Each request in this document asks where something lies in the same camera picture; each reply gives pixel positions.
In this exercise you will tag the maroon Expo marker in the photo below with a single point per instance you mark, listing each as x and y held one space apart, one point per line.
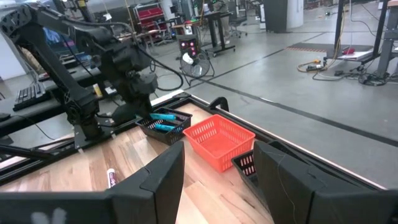
111 179

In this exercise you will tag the shelf with red bins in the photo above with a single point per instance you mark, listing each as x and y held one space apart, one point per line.
149 14

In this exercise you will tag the dark grey desk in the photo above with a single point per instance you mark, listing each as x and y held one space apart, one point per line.
18 118

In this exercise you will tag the black table clamp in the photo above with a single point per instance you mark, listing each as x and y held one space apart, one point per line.
222 101

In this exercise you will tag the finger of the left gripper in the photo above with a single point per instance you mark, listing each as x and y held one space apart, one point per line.
145 110
126 115

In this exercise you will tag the black keyboard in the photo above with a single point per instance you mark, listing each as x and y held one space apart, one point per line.
29 95

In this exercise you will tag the person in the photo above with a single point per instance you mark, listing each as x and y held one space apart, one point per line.
226 28

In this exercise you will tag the black standing desk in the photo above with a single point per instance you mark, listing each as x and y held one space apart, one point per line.
217 31

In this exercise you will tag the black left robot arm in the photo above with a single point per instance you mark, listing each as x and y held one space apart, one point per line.
46 62

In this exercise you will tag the orange plastic basket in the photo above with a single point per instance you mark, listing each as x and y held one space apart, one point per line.
217 146

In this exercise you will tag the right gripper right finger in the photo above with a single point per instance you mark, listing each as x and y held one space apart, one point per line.
286 186

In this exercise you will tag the black plastic basket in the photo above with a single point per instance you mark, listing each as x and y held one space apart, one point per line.
237 161
169 137

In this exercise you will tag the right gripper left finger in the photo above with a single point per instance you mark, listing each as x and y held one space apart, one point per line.
164 180

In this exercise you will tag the black box with pink lights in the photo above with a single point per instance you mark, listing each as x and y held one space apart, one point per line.
188 45

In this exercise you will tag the black cabinet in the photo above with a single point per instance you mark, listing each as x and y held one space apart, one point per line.
275 15

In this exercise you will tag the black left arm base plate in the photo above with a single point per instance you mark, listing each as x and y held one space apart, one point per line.
93 140

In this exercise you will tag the black floor fan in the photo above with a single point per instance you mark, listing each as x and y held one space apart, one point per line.
196 67

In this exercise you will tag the thick sky blue marker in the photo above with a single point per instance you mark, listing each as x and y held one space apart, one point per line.
164 127
163 116

